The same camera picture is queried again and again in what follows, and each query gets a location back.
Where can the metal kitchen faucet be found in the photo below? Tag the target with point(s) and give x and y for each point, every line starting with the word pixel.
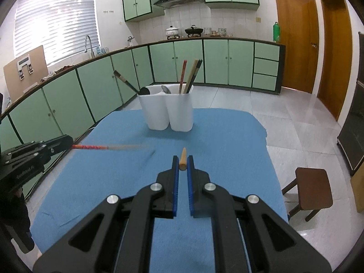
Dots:
pixel 89 45

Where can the red patterned chopstick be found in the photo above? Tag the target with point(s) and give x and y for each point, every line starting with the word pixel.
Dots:
pixel 182 76
pixel 96 147

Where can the brown wooden stool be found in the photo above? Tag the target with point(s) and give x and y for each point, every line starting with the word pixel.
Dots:
pixel 312 187

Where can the white cooking pot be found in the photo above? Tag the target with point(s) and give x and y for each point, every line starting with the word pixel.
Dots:
pixel 172 32

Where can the closed wooden door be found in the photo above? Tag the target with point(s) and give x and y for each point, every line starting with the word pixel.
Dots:
pixel 295 37

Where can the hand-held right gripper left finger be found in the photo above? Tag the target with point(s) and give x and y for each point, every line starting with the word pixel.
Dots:
pixel 176 193

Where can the open wooden door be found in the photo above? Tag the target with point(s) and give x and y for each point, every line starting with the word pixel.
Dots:
pixel 335 57

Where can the cardboard box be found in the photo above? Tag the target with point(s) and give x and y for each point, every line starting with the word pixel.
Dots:
pixel 24 68

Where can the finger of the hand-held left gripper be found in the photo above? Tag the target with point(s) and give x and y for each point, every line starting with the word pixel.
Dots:
pixel 61 144

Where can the white window blind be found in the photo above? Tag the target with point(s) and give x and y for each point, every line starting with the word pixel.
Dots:
pixel 57 20

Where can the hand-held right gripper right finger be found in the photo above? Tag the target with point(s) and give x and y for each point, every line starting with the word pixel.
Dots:
pixel 191 196

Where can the white plastic utensil holder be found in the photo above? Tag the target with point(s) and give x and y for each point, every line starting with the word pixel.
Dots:
pixel 170 111

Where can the range hood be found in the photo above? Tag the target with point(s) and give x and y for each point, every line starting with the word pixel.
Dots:
pixel 179 0

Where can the black glass cabinet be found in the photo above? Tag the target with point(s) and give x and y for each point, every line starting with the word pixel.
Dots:
pixel 354 119

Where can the dark tipped chopstick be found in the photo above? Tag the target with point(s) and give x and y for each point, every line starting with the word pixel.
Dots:
pixel 195 74

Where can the light wooden chopstick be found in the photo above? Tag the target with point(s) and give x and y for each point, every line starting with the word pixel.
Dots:
pixel 191 75
pixel 183 159

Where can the metal spoon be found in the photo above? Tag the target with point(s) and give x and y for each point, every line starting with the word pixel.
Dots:
pixel 166 89

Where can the green lower kitchen cabinets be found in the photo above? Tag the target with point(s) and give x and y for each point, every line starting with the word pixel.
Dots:
pixel 216 62

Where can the green plastic bottle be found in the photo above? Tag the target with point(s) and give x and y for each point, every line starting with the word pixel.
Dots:
pixel 276 32

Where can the black ladle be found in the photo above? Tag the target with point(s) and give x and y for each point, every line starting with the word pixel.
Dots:
pixel 128 84

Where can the black wok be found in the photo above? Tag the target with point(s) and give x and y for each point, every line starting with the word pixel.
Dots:
pixel 194 31

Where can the glass jar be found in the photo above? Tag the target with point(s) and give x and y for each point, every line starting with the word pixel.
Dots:
pixel 208 31
pixel 222 31

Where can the blue table mat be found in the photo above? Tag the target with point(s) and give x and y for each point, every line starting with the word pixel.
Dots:
pixel 142 182

